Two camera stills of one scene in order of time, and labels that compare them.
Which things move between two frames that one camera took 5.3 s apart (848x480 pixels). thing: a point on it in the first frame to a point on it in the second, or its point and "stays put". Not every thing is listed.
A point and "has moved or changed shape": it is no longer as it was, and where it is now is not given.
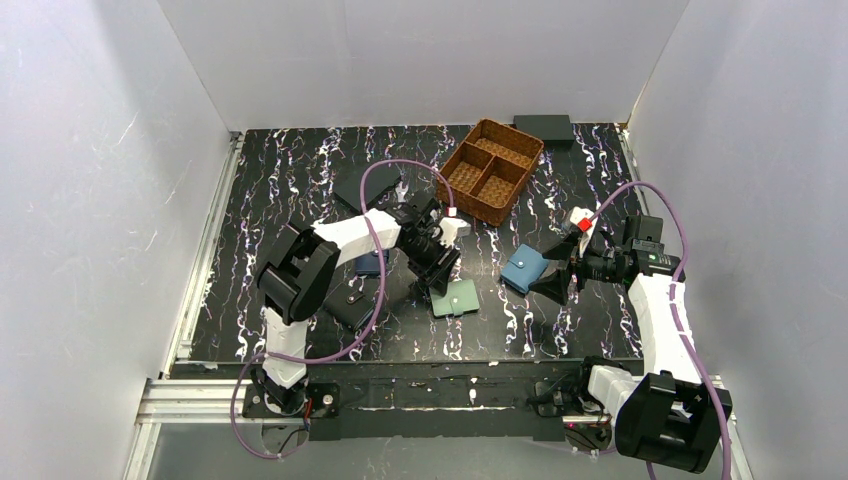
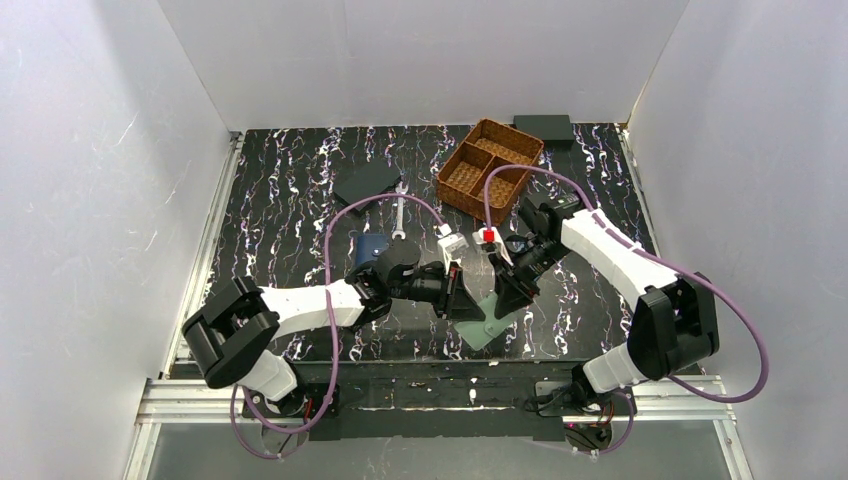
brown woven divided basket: (488, 171) stays put
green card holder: (460, 297) has moved or changed shape
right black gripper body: (570, 266) to (512, 279)
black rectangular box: (555, 131) stays put
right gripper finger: (554, 285) to (508, 299)
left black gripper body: (436, 263) to (451, 288)
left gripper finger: (439, 284) to (461, 305)
